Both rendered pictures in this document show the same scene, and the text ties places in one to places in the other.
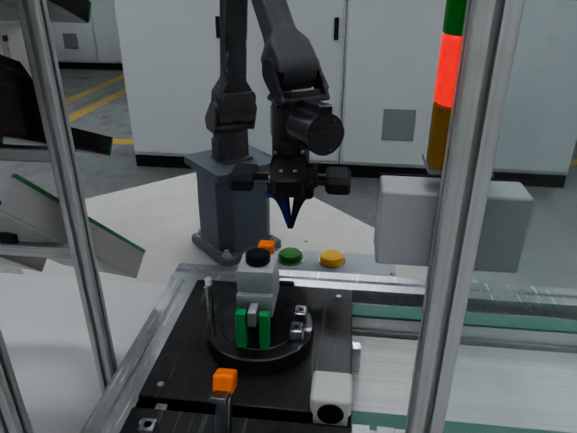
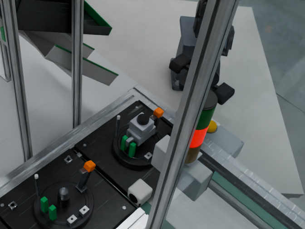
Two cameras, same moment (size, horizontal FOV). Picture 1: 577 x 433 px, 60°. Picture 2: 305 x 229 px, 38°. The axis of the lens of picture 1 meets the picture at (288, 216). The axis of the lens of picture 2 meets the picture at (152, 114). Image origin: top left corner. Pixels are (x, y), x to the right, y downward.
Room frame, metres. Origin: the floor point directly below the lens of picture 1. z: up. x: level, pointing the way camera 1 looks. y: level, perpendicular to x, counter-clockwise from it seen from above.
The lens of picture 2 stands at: (-0.10, -0.29, 1.93)
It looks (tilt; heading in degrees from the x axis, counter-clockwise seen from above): 49 degrees down; 26
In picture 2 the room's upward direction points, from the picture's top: 12 degrees clockwise
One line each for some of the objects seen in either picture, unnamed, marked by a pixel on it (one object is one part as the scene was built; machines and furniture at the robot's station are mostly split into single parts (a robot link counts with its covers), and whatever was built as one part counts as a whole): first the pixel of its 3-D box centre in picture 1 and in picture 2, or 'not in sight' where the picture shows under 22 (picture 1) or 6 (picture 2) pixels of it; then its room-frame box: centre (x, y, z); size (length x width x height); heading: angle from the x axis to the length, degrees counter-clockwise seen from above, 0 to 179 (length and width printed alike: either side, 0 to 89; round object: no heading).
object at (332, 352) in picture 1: (260, 340); (137, 149); (0.53, 0.04, 0.96); 0.24 x 0.24 x 0.02; 83
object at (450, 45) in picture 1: (471, 69); not in sight; (0.39, -0.14, 1.33); 0.05 x 0.05 x 0.05
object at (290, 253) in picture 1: (290, 258); not in sight; (0.74, 0.00, 0.96); 0.04 x 0.04 x 0.02
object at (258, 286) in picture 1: (257, 282); (139, 128); (0.52, 0.04, 1.06); 0.08 x 0.04 x 0.07; 173
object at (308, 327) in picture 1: (259, 329); (138, 145); (0.53, 0.04, 0.98); 0.14 x 0.14 x 0.02
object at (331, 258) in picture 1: (331, 260); not in sight; (0.73, -0.07, 0.96); 0.04 x 0.04 x 0.02
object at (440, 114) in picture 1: (462, 134); not in sight; (0.39, -0.14, 1.28); 0.05 x 0.05 x 0.05
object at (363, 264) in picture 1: (331, 276); not in sight; (0.73, -0.07, 0.93); 0.21 x 0.07 x 0.06; 83
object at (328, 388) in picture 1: (331, 399); (139, 192); (0.42, -0.05, 0.97); 0.05 x 0.05 x 0.04; 83
